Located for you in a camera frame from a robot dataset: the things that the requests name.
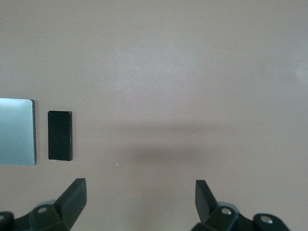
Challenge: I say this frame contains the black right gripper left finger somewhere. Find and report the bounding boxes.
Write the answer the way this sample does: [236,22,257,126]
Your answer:
[0,178,87,231]

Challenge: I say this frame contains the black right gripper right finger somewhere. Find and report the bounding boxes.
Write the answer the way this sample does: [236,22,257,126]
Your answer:
[191,180,289,231]

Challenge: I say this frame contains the black smartphone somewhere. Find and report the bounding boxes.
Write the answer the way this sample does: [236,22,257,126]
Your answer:
[47,110,73,161]

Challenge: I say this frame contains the silver closed laptop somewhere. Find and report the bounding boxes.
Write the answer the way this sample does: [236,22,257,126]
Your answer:
[0,97,38,167]

